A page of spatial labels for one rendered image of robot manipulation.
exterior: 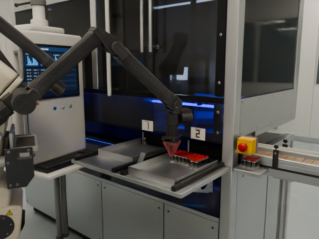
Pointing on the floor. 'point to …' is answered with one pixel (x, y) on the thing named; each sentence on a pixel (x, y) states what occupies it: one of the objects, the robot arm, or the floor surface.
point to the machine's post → (231, 115)
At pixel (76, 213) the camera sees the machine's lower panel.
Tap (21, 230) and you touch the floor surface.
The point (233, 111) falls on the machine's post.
